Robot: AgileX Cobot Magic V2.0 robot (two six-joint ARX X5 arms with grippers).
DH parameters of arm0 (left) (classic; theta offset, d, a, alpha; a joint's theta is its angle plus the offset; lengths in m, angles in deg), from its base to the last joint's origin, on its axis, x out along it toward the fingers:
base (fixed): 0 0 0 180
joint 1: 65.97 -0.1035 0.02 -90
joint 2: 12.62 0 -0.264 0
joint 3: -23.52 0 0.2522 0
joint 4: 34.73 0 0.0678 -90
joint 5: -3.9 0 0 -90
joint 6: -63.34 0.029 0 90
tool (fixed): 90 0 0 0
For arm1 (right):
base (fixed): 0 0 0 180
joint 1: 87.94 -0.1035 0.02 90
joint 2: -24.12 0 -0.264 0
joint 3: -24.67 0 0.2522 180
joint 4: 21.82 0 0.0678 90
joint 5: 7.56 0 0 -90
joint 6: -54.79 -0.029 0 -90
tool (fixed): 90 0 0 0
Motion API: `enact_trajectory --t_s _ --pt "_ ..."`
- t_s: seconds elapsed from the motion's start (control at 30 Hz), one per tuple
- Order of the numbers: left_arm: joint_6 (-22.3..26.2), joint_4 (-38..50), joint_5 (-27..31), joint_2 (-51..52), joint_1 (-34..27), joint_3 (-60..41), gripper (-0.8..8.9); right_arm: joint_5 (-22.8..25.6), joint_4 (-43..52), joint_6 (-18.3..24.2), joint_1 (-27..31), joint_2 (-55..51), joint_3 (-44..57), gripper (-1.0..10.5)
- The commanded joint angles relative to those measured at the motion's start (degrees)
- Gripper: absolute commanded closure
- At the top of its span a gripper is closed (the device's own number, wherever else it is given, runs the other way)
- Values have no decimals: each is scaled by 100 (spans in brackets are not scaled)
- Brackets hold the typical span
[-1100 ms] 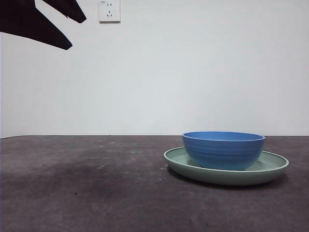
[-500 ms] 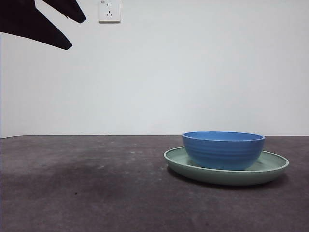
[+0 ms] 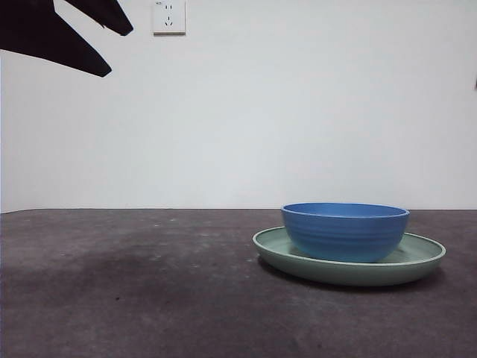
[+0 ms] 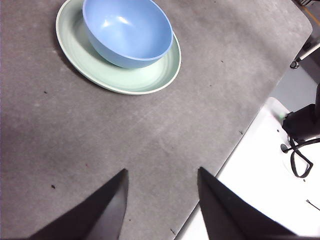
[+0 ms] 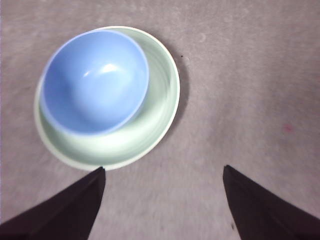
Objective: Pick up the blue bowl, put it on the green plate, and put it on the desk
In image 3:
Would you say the white wall socket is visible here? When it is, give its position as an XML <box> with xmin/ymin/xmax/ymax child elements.
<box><xmin>152</xmin><ymin>0</ymin><xmax>187</xmax><ymax>37</ymax></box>

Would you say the blue ribbed bowl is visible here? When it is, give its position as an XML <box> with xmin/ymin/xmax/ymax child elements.
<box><xmin>280</xmin><ymin>202</ymin><xmax>411</xmax><ymax>263</ymax></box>

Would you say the green round plate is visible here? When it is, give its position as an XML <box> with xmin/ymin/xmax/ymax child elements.
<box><xmin>252</xmin><ymin>226</ymin><xmax>447</xmax><ymax>287</ymax></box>

